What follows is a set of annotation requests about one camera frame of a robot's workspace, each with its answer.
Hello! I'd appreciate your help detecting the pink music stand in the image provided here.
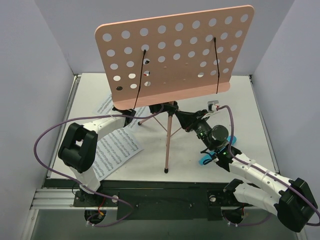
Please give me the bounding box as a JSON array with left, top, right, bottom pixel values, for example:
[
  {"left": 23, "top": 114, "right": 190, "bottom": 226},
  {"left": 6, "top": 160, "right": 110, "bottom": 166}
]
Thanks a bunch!
[{"left": 94, "top": 4, "right": 256, "bottom": 174}]

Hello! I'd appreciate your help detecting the sheet music page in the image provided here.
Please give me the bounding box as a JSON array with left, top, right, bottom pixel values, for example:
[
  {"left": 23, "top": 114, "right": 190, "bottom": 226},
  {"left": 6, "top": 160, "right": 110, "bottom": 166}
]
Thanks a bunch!
[
  {"left": 92, "top": 93, "right": 114, "bottom": 116},
  {"left": 92, "top": 119, "right": 144, "bottom": 181}
]

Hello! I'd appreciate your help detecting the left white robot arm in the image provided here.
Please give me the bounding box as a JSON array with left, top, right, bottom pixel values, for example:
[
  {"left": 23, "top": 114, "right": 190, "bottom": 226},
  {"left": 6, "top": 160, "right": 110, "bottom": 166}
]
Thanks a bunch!
[{"left": 58, "top": 108, "right": 136, "bottom": 206}]

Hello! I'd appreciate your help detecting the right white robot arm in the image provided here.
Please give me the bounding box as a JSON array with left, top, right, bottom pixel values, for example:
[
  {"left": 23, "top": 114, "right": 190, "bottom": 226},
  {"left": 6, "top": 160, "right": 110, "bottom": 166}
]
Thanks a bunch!
[{"left": 175, "top": 110, "right": 320, "bottom": 233}]

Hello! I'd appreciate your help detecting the blue plastic tube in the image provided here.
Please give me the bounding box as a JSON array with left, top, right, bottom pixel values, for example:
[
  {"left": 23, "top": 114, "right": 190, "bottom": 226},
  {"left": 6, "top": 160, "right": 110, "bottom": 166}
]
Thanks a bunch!
[{"left": 198, "top": 136, "right": 237, "bottom": 166}]

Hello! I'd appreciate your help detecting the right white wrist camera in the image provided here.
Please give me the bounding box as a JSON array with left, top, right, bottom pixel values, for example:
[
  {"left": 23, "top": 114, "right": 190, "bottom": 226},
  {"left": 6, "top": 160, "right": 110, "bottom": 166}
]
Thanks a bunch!
[{"left": 207, "top": 100, "right": 220, "bottom": 113}]

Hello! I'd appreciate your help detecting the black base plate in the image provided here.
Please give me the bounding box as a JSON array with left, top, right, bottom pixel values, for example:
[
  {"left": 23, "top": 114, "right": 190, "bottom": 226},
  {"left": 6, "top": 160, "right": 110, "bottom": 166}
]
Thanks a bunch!
[{"left": 74, "top": 180, "right": 247, "bottom": 221}]

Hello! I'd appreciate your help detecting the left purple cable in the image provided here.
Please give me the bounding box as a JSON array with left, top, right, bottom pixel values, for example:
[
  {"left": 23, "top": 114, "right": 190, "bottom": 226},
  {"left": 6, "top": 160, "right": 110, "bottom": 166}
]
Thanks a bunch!
[{"left": 33, "top": 103, "right": 166, "bottom": 195}]

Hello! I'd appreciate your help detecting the aluminium rail frame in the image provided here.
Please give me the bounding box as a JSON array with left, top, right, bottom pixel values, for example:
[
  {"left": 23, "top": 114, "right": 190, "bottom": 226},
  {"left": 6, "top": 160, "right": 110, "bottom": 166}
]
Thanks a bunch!
[{"left": 21, "top": 73, "right": 310, "bottom": 240}]

